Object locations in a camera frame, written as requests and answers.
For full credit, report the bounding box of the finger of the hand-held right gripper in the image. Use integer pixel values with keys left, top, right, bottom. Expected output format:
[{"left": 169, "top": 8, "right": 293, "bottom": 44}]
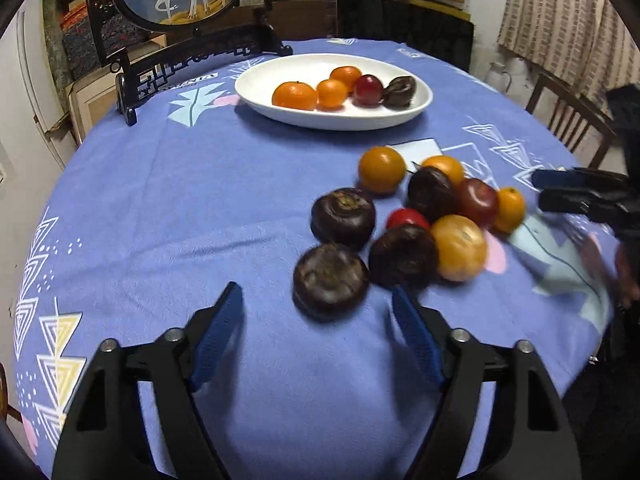
[
  {"left": 538, "top": 188, "right": 631, "bottom": 220},
  {"left": 531, "top": 167, "right": 630, "bottom": 192}
]

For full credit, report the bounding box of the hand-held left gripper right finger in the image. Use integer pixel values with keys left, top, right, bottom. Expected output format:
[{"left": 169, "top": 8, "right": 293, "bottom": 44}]
[{"left": 391, "top": 285, "right": 583, "bottom": 480}]

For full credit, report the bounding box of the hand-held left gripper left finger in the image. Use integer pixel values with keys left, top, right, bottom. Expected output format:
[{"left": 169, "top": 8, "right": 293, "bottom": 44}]
[{"left": 52, "top": 281, "right": 245, "bottom": 480}]

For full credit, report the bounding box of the dark brown water chestnut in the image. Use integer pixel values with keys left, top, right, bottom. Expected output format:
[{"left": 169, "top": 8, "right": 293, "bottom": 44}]
[
  {"left": 310, "top": 187, "right": 377, "bottom": 251},
  {"left": 382, "top": 75, "right": 418, "bottom": 110},
  {"left": 292, "top": 243, "right": 371, "bottom": 323},
  {"left": 407, "top": 167, "right": 462, "bottom": 224},
  {"left": 368, "top": 224, "right": 441, "bottom": 291}
]

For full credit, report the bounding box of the white oval plate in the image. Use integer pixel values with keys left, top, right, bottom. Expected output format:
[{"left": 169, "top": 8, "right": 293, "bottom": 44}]
[{"left": 234, "top": 53, "right": 434, "bottom": 132}]

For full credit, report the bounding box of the wooden chair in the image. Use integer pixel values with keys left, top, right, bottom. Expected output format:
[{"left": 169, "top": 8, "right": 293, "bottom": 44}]
[{"left": 525, "top": 72, "right": 618, "bottom": 170}]

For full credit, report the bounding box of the small orange tangerine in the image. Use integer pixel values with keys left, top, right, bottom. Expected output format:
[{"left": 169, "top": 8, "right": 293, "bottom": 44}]
[
  {"left": 421, "top": 155, "right": 466, "bottom": 187},
  {"left": 316, "top": 79, "right": 348, "bottom": 110},
  {"left": 493, "top": 186, "right": 527, "bottom": 235},
  {"left": 329, "top": 66, "right": 363, "bottom": 93}
]

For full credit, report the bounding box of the dark red apple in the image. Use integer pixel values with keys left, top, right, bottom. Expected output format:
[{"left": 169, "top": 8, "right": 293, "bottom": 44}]
[{"left": 456, "top": 177, "right": 500, "bottom": 229}]

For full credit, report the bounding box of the large orange tangerine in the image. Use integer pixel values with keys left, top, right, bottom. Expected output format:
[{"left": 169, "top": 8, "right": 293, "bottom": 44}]
[
  {"left": 272, "top": 81, "right": 319, "bottom": 111},
  {"left": 358, "top": 146, "right": 407, "bottom": 195},
  {"left": 430, "top": 214, "right": 489, "bottom": 283}
]

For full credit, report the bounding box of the small bright red fruit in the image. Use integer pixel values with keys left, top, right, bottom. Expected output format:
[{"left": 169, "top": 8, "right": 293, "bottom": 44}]
[{"left": 386, "top": 207, "right": 431, "bottom": 231}]

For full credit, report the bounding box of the white jug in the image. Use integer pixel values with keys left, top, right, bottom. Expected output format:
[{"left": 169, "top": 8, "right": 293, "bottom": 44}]
[{"left": 484, "top": 62, "right": 514, "bottom": 95}]

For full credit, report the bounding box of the patterned beige curtain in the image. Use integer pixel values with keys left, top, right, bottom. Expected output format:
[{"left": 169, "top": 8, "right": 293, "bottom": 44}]
[{"left": 497, "top": 0, "right": 640, "bottom": 92}]

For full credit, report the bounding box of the blue printed tablecloth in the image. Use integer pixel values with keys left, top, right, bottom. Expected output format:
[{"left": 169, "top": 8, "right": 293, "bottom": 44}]
[{"left": 10, "top": 37, "right": 622, "bottom": 480}]

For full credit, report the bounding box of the red plum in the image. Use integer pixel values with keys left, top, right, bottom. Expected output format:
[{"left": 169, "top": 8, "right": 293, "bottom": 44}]
[{"left": 353, "top": 74, "right": 385, "bottom": 107}]

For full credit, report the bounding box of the black chair back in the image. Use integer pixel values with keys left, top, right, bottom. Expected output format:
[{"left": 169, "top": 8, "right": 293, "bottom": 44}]
[{"left": 335, "top": 0, "right": 475, "bottom": 73}]

